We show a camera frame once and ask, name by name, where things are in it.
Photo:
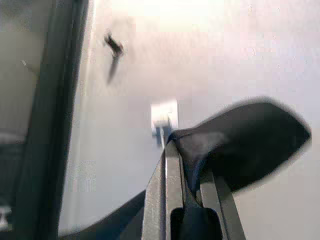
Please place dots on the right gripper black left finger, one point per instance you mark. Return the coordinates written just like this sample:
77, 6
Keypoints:
160, 200

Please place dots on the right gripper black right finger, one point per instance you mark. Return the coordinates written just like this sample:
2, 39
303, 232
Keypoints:
221, 212

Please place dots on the black cloth garment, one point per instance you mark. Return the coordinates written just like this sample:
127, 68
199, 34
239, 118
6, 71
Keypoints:
250, 140

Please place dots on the dark tinted washer lid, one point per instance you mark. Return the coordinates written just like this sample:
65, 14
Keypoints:
50, 100

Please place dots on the white wall water tap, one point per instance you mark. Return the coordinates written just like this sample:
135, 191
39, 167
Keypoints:
163, 110

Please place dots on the dark metal wall hook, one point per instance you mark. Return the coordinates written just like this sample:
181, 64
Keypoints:
115, 46

